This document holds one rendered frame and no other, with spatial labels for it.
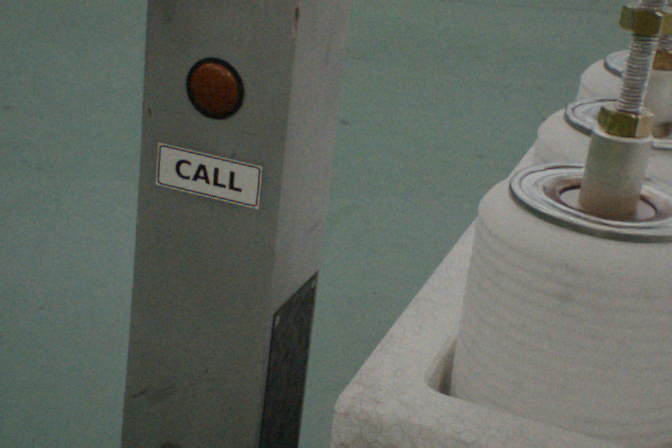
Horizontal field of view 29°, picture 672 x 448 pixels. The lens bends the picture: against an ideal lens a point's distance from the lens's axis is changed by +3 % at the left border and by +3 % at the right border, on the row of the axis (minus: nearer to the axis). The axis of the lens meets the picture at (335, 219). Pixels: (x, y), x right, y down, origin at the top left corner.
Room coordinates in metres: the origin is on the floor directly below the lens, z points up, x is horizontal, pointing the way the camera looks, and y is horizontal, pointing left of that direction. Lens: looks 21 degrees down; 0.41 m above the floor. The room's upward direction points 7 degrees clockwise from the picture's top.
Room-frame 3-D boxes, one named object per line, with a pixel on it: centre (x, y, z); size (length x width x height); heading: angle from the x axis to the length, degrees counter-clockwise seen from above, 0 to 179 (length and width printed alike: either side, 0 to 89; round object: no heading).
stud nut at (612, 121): (0.46, -0.10, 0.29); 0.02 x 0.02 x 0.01; 74
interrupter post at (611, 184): (0.46, -0.10, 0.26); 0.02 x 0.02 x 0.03
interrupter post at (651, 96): (0.58, -0.14, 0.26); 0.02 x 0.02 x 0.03
